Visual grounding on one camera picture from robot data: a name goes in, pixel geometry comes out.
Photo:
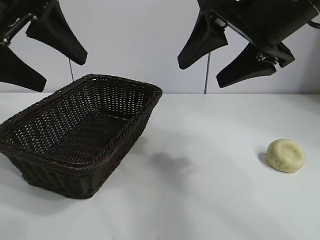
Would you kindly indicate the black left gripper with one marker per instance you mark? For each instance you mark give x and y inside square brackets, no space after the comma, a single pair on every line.
[17,12]

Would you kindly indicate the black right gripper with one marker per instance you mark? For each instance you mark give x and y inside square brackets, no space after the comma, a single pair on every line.
[262,17]

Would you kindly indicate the dark brown wicker basket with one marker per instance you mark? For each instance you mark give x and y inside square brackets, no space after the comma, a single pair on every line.
[75,130]

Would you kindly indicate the pale yellow egg yolk pastry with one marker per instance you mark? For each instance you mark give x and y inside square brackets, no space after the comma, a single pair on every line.
[286,155]

